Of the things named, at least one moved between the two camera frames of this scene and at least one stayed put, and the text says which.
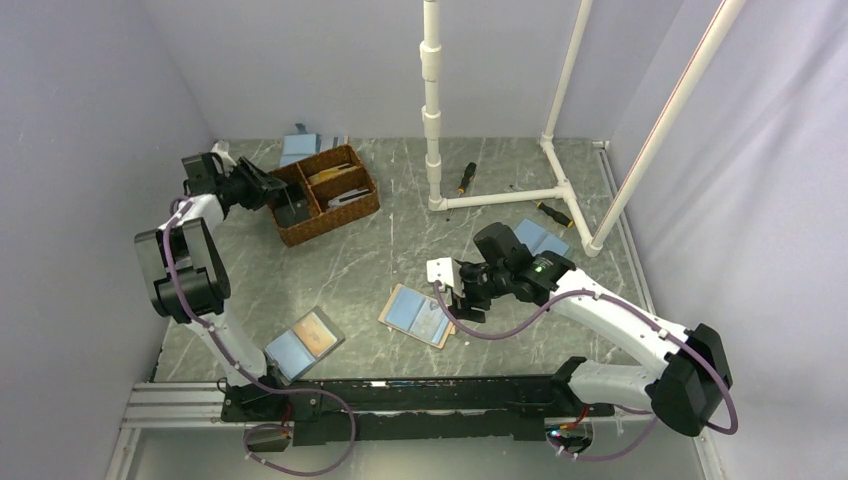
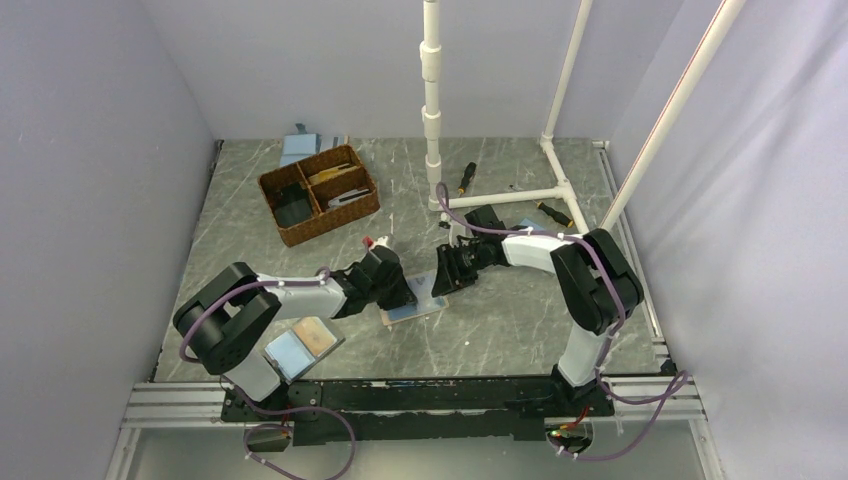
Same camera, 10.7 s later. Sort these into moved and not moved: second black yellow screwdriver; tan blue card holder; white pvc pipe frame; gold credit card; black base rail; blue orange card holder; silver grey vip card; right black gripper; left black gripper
Moved: right black gripper; tan blue card holder; left black gripper
Not moved: second black yellow screwdriver; blue orange card holder; white pvc pipe frame; silver grey vip card; gold credit card; black base rail
